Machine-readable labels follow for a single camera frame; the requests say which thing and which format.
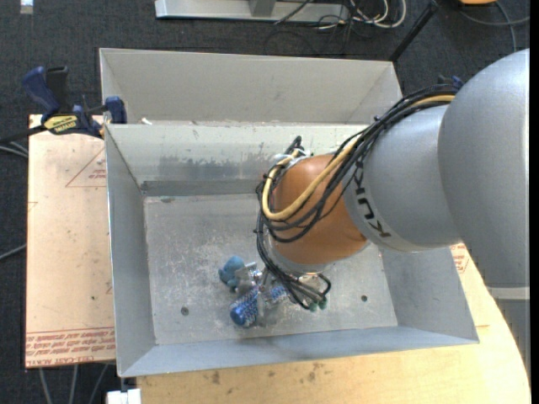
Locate blue spiky roller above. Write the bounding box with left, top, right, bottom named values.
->
left=228, top=288, right=260, bottom=328

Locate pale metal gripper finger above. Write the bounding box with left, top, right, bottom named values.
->
left=257, top=286, right=291, bottom=327
left=234, top=262, right=264, bottom=294

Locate grey metal bin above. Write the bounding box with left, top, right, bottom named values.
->
left=99, top=47, right=480, bottom=378

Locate brown cardboard board, red print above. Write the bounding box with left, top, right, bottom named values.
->
left=24, top=114, right=492, bottom=369

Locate teal toy animal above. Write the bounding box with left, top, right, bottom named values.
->
left=217, top=255, right=248, bottom=290

